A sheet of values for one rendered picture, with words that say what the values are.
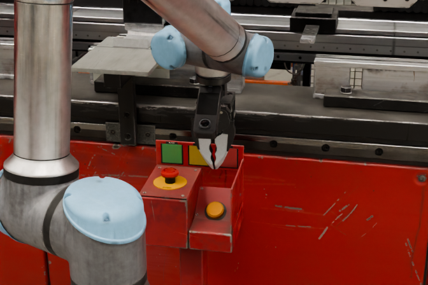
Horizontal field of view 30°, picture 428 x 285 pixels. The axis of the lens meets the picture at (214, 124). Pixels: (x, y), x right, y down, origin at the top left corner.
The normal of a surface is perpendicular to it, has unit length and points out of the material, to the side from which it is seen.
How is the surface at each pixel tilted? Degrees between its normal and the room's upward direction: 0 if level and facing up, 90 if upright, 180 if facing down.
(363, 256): 90
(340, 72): 90
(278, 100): 0
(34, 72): 84
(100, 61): 0
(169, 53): 95
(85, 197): 8
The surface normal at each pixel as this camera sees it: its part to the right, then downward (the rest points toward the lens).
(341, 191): -0.20, 0.36
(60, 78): 0.74, 0.22
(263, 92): 0.00, -0.93
